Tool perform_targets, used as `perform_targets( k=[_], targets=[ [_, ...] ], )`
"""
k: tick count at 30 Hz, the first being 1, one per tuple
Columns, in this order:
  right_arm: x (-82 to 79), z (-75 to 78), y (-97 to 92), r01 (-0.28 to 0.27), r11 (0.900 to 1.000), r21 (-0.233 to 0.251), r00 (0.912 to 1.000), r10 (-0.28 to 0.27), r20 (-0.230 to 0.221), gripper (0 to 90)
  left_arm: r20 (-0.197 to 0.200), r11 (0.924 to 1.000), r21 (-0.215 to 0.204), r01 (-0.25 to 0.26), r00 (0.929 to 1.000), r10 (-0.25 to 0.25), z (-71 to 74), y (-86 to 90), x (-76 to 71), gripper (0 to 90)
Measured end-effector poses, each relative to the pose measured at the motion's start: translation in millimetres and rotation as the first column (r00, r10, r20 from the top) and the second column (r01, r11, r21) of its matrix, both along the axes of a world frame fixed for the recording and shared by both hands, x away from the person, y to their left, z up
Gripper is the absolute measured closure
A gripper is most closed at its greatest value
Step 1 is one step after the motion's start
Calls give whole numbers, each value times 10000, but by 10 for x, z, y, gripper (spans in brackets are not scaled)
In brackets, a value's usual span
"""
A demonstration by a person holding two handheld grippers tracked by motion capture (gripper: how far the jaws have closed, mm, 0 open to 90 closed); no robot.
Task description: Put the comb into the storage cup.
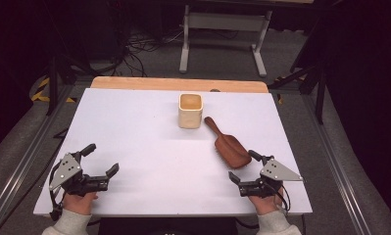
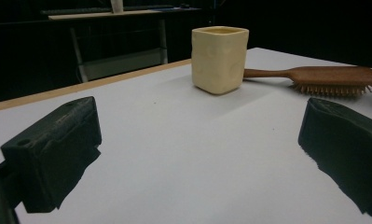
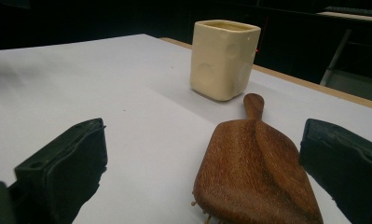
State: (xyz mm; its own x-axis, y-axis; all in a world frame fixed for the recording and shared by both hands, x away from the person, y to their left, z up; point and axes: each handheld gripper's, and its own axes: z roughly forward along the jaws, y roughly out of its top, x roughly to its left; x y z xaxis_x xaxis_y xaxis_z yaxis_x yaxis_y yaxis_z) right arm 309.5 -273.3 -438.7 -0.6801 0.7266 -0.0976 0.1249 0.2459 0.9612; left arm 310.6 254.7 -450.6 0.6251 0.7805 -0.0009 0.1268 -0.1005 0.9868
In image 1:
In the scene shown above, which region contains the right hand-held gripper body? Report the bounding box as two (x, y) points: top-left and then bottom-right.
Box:
(239, 156), (305, 199)

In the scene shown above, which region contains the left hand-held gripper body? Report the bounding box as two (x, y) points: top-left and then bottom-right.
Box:
(48, 152), (110, 198)

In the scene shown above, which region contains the wooden hairbrush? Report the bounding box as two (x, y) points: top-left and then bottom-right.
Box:
(204, 116), (253, 170)

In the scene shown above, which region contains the cream square holder cup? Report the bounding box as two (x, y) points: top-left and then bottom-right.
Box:
(177, 93), (204, 129)

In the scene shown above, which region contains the person's right hand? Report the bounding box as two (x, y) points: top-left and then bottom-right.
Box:
(248, 187), (285, 216)

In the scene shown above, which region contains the person's left hand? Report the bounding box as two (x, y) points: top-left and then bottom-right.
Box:
(62, 191), (99, 216)

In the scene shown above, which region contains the yellow black hazard tape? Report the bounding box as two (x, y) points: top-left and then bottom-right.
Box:
(30, 76), (77, 104)

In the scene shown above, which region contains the black stand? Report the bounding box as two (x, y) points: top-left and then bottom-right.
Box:
(268, 55), (328, 125)
(45, 56), (96, 117)

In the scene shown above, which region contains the wooden board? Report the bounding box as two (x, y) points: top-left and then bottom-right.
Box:
(90, 76), (269, 94)

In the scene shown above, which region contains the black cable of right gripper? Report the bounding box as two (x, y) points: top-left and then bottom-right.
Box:
(270, 186), (292, 213)

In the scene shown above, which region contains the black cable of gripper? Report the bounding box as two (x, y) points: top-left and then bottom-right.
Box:
(270, 186), (292, 213)
(48, 162), (66, 221)

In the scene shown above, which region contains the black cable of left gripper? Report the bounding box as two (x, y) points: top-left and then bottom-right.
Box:
(48, 162), (66, 221)

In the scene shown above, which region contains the aluminium rail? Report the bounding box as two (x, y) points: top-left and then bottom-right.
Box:
(300, 94), (373, 235)
(0, 83), (76, 233)

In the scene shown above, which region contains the bundle of floor cables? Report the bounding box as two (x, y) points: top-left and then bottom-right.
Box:
(98, 25), (184, 78)

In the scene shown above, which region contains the white table frame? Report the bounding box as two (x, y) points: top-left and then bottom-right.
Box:
(178, 3), (273, 78)

